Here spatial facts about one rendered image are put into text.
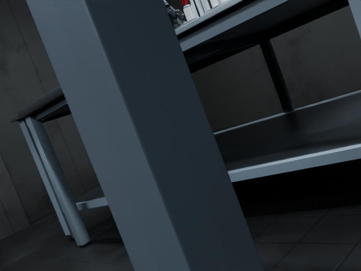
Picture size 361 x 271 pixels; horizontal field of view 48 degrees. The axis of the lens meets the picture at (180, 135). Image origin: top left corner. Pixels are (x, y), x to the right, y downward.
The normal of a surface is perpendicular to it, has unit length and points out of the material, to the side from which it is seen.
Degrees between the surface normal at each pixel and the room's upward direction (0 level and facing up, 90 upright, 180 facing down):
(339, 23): 90
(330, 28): 90
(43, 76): 90
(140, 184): 90
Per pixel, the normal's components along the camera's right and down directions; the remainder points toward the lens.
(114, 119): -0.67, 0.31
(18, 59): 0.65, -0.18
